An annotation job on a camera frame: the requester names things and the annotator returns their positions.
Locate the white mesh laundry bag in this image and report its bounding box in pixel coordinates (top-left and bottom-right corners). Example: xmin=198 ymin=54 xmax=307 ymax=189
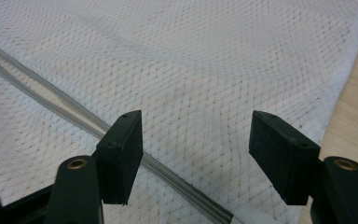
xmin=0 ymin=0 xmax=358 ymax=224

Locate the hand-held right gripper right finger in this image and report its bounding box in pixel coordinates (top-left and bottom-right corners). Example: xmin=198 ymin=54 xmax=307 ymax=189
xmin=248 ymin=110 xmax=322 ymax=206

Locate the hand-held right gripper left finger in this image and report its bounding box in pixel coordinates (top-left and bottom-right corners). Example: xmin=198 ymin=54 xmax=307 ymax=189
xmin=95 ymin=109 xmax=144 ymax=206

